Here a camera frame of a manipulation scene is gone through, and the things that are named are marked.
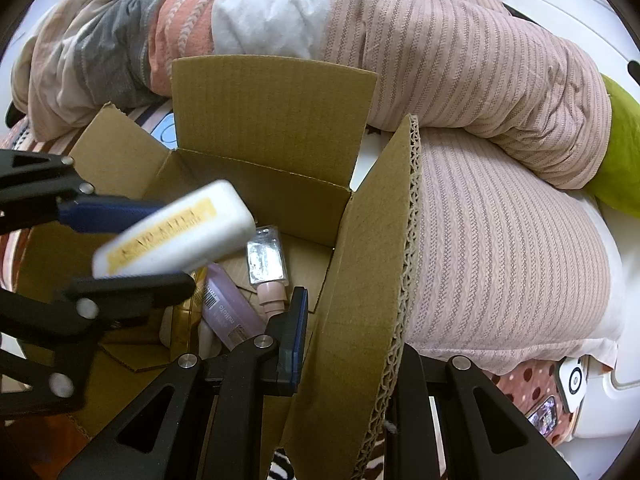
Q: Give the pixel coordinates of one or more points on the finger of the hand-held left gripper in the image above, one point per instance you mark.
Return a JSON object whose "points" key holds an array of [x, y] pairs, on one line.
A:
{"points": [[100, 215], [130, 290]]}

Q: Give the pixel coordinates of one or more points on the brown cardboard box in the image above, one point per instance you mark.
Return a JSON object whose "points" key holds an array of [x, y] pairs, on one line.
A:
{"points": [[270, 110]]}

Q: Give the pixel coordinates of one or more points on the green pillow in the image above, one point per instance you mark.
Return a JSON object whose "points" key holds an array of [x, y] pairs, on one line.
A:
{"points": [[620, 160]]}

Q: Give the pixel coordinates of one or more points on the phone with picture case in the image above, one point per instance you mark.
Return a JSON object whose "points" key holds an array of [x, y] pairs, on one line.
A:
{"points": [[544, 416]]}

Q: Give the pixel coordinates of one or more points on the pink grey striped quilt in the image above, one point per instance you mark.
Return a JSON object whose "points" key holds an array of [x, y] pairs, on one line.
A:
{"points": [[450, 60]]}

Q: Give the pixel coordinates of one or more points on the white bottle with yellow label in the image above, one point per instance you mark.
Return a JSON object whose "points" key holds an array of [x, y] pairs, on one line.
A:
{"points": [[190, 230]]}

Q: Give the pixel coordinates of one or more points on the lilac tube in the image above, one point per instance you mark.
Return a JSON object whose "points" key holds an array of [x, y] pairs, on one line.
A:
{"points": [[225, 310]]}

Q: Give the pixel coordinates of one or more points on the pink ribbed pillow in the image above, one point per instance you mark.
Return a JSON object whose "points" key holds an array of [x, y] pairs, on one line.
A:
{"points": [[500, 260]]}

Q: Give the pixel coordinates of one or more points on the black object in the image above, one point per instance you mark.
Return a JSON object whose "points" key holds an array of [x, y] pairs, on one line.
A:
{"points": [[14, 114]]}

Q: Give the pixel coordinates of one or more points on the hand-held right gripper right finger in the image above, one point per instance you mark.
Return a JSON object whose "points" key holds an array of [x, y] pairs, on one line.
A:
{"points": [[412, 375]]}

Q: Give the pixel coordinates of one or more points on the gold tube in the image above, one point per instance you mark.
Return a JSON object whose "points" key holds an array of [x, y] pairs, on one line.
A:
{"points": [[187, 325]]}

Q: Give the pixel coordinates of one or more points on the clear perfume bottle pink cap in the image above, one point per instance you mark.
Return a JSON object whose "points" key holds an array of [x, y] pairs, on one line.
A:
{"points": [[262, 260]]}

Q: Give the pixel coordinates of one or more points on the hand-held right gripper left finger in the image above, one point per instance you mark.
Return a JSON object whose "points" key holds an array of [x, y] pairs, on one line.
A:
{"points": [[300, 335]]}

